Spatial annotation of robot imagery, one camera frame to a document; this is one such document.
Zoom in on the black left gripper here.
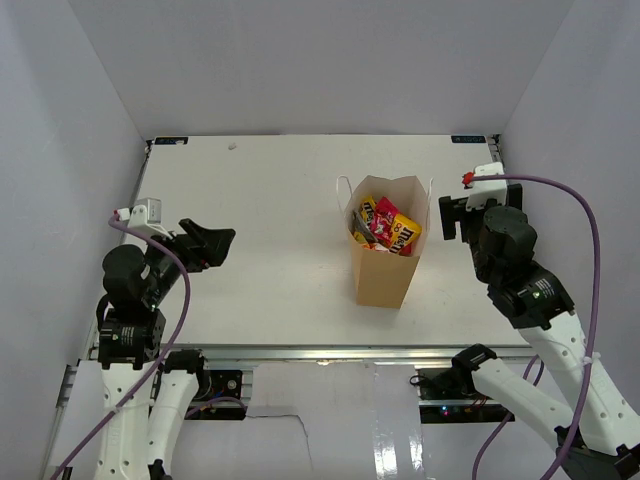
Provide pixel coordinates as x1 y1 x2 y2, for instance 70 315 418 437
142 217 235 305

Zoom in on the red candy packet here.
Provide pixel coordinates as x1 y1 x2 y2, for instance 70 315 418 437
369 197 400 247

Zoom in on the orange Skittles snack bag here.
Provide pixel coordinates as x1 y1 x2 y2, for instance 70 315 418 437
353 231 389 252

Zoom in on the brown paper bag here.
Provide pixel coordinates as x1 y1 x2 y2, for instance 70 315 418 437
339 175 432 309

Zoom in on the grey Himalaya candy packet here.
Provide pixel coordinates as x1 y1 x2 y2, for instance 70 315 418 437
352 210 371 242

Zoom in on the yellow M&M's packet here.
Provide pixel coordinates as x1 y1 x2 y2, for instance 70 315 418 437
388 214 422 254
359 196 376 229

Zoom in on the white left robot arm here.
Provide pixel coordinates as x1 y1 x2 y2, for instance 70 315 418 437
94 219 236 479

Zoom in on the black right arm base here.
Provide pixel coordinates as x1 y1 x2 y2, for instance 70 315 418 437
408 367 500 409

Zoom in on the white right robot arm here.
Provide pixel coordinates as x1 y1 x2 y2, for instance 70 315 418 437
439 184 639 479

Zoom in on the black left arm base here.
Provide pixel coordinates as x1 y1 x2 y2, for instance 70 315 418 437
191 369 244 406

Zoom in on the dark label right table corner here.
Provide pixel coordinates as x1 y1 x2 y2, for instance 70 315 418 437
451 135 486 144

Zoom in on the dark label table corner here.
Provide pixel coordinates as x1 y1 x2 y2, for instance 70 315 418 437
153 136 189 146
451 135 486 144

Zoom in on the dark label left table corner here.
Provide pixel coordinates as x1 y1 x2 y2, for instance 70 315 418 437
153 136 189 146

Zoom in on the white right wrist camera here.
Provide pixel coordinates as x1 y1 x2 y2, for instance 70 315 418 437
462 162 508 212

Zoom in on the aluminium front rail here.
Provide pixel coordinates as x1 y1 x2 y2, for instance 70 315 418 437
88 342 531 364

